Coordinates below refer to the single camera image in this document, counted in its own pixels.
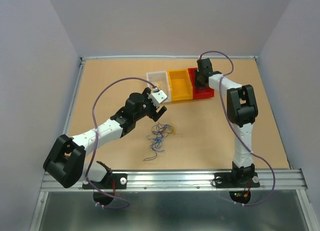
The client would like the metal front plate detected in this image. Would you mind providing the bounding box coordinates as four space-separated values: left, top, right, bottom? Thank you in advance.
31 190 312 231

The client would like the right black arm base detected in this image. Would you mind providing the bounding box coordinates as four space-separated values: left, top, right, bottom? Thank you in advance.
211 171 261 189

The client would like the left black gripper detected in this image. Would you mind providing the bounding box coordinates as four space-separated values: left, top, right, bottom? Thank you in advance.
133 87 166 122

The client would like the white plastic bin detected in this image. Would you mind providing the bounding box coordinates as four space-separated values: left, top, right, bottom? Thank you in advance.
146 71 172 103

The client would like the yellow plastic bin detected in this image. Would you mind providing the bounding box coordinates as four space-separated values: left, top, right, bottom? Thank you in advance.
167 69 193 102

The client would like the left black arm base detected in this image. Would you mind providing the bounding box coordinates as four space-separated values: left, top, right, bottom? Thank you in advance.
90 172 128 190

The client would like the aluminium front rail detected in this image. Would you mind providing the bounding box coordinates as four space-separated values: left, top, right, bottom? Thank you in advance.
40 169 308 193

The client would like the aluminium rail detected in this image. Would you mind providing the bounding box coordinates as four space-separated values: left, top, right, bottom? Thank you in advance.
53 57 86 146
80 54 259 61
40 169 308 193

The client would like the red plastic bin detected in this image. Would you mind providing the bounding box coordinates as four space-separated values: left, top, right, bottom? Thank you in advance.
187 67 215 100

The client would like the aluminium left rail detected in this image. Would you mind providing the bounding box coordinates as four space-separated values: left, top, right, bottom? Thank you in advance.
53 57 86 146

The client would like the aluminium back rail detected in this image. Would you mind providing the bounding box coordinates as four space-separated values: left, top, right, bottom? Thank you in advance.
80 54 259 61

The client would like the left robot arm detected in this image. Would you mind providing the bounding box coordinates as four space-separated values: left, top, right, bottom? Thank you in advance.
43 87 168 188

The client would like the small yellow wire piece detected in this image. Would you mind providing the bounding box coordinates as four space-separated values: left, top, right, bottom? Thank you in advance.
167 122 183 137

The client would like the blue wire bundle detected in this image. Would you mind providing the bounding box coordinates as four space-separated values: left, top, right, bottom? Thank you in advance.
142 121 176 162

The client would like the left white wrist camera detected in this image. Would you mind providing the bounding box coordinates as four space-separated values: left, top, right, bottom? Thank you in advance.
147 90 168 108

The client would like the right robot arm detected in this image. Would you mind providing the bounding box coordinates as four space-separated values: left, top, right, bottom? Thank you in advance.
194 57 258 188

